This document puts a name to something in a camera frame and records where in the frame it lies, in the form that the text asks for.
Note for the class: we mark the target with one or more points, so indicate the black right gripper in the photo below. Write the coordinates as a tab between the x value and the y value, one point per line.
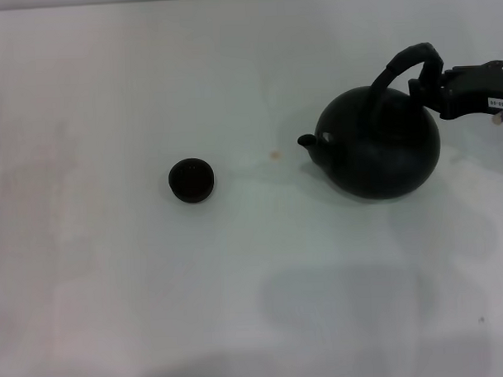
475	87

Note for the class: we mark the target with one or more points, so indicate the black round teapot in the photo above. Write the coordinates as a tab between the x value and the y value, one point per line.
378	159

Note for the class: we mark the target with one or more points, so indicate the dark round teacup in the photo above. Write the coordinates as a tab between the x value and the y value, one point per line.
191	182

